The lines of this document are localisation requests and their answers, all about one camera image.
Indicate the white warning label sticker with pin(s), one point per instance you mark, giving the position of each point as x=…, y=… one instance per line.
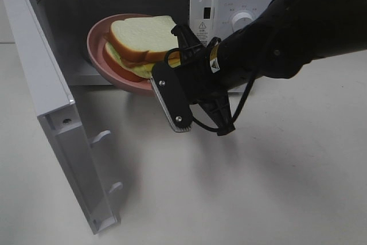
x=203, y=30

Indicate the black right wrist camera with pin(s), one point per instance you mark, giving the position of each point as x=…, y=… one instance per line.
x=169, y=95

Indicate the toy sandwich with cheese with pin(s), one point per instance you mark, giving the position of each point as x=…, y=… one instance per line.
x=136, y=44

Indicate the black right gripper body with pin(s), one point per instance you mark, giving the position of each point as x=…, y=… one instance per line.
x=200, y=73

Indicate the upper white power knob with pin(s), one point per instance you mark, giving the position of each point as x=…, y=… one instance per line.
x=241, y=19

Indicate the pink round plate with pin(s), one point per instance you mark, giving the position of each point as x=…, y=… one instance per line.
x=96, y=41

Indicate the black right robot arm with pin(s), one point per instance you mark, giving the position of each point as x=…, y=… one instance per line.
x=286, y=36

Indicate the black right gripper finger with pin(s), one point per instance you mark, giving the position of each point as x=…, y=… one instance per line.
x=217, y=107
x=188, y=43

